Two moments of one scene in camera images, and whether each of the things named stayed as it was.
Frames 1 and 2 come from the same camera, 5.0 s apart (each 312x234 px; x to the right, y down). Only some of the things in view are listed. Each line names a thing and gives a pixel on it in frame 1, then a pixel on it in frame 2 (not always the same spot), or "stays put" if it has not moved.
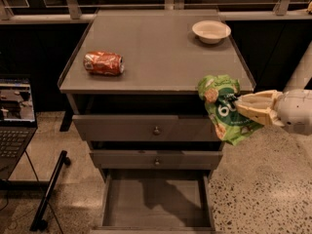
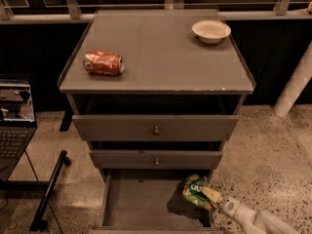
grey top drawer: [146, 128] stays put
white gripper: [296, 110] to [229, 208]
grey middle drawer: [157, 159] stays put
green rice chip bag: [230, 123] to [192, 191]
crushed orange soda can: [103, 62] stays put
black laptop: [18, 120] stays put
